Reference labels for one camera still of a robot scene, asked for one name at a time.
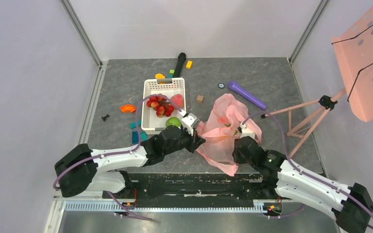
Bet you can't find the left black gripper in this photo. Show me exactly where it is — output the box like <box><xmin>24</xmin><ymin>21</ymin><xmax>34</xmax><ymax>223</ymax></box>
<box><xmin>164</xmin><ymin>125</ymin><xmax>206</xmax><ymax>155</ymax></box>

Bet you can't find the green fake fruit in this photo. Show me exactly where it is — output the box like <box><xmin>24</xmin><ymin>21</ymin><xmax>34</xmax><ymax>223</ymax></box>
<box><xmin>166</xmin><ymin>117</ymin><xmax>182</xmax><ymax>127</ymax></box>

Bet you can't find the red fake fruit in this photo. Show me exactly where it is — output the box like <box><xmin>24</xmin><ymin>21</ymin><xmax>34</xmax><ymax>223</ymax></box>
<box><xmin>146</xmin><ymin>94</ymin><xmax>175</xmax><ymax>118</ymax></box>

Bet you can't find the pink fake peach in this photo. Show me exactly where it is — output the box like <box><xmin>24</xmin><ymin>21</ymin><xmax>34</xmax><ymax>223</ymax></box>
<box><xmin>170</xmin><ymin>94</ymin><xmax>185</xmax><ymax>108</ymax></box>

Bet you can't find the pink plastic bag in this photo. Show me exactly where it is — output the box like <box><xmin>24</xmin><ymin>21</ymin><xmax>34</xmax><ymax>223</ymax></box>
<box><xmin>197</xmin><ymin>94</ymin><xmax>262</xmax><ymax>176</ymax></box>

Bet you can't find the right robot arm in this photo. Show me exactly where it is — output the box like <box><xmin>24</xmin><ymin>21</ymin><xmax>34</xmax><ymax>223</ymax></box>
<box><xmin>233</xmin><ymin>136</ymin><xmax>373</xmax><ymax>233</ymax></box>

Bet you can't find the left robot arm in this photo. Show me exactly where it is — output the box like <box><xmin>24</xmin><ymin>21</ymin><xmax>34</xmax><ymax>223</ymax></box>
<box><xmin>54</xmin><ymin>126</ymin><xmax>205</xmax><ymax>198</ymax></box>

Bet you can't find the white plastic basket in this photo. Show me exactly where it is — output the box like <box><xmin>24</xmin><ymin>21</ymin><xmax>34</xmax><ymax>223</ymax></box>
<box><xmin>141</xmin><ymin>78</ymin><xmax>186</xmax><ymax>135</ymax></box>

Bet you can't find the teal small block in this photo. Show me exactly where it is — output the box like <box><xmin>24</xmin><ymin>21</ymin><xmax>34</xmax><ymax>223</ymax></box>
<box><xmin>141</xmin><ymin>132</ymin><xmax>148</xmax><ymax>141</ymax></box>

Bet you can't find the blue block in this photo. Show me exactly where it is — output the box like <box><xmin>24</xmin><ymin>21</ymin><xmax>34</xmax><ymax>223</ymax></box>
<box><xmin>132</xmin><ymin>131</ymin><xmax>139</xmax><ymax>145</ymax></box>

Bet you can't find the teal long block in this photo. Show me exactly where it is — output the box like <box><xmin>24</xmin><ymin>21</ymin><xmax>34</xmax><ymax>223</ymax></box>
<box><xmin>130</xmin><ymin>120</ymin><xmax>142</xmax><ymax>129</ymax></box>

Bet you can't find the brown wooden cube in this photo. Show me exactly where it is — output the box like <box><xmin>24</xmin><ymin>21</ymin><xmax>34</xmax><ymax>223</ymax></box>
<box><xmin>196</xmin><ymin>95</ymin><xmax>204</xmax><ymax>104</ymax></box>

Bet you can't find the orange curved piece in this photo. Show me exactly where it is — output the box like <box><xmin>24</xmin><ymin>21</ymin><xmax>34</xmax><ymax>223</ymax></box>
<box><xmin>120</xmin><ymin>104</ymin><xmax>137</xmax><ymax>113</ymax></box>

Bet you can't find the orange yellow toy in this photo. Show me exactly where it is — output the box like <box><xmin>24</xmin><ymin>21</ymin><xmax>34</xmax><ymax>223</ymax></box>
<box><xmin>155</xmin><ymin>73</ymin><xmax>166</xmax><ymax>84</ymax></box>

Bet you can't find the purple toy bat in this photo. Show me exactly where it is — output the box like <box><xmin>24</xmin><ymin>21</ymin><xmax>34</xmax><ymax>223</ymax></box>
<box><xmin>227</xmin><ymin>81</ymin><xmax>267</xmax><ymax>110</ymax></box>

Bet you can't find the small black piece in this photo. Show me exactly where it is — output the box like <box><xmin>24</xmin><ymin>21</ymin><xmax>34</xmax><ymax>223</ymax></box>
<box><xmin>102</xmin><ymin>114</ymin><xmax>110</xmax><ymax>121</ymax></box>

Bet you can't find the yellow block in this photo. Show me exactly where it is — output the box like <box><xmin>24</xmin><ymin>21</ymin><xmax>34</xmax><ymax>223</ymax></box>
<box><xmin>186</xmin><ymin>61</ymin><xmax>193</xmax><ymax>69</ymax></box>

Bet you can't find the black cylinder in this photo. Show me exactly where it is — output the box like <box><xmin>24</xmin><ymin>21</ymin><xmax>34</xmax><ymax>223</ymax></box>
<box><xmin>173</xmin><ymin>52</ymin><xmax>187</xmax><ymax>78</ymax></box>

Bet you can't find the pink music stand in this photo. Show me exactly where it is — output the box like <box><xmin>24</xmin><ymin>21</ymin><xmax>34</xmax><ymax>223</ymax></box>
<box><xmin>271</xmin><ymin>6</ymin><xmax>373</xmax><ymax>157</ymax></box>

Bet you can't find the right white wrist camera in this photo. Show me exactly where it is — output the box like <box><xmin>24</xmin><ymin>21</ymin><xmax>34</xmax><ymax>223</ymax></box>
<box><xmin>239</xmin><ymin>123</ymin><xmax>256</xmax><ymax>140</ymax></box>

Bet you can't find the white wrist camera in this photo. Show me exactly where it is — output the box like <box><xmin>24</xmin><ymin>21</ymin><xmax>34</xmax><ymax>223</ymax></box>
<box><xmin>181</xmin><ymin>113</ymin><xmax>200</xmax><ymax>136</ymax></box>
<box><xmin>239</xmin><ymin>123</ymin><xmax>256</xmax><ymax>140</ymax></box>

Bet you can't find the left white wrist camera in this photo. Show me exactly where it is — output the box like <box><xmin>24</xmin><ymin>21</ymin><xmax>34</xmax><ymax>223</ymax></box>
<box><xmin>181</xmin><ymin>113</ymin><xmax>200</xmax><ymax>136</ymax></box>

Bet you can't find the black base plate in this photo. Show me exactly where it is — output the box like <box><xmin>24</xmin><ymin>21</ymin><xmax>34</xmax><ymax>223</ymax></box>
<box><xmin>113</xmin><ymin>173</ymin><xmax>277</xmax><ymax>207</ymax></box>

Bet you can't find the white cable duct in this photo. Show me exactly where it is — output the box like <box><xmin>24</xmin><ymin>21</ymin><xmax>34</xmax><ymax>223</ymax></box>
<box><xmin>64</xmin><ymin>200</ymin><xmax>279</xmax><ymax>214</ymax></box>

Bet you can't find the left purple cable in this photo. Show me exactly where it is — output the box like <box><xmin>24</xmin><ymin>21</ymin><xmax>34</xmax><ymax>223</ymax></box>
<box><xmin>52</xmin><ymin>94</ymin><xmax>187</xmax><ymax>221</ymax></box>

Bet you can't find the purple cable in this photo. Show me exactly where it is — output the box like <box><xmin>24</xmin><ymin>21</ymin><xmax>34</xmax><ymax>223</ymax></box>
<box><xmin>52</xmin><ymin>94</ymin><xmax>187</xmax><ymax>221</ymax></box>
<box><xmin>241</xmin><ymin>111</ymin><xmax>373</xmax><ymax>233</ymax></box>

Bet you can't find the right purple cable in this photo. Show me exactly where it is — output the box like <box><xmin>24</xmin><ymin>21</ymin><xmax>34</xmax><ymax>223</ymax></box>
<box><xmin>241</xmin><ymin>111</ymin><xmax>373</xmax><ymax>233</ymax></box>

